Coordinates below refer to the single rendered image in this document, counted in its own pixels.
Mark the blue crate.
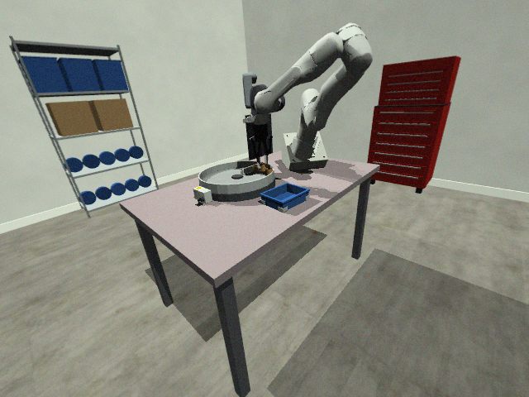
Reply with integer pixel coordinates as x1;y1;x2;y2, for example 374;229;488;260
260;183;310;213

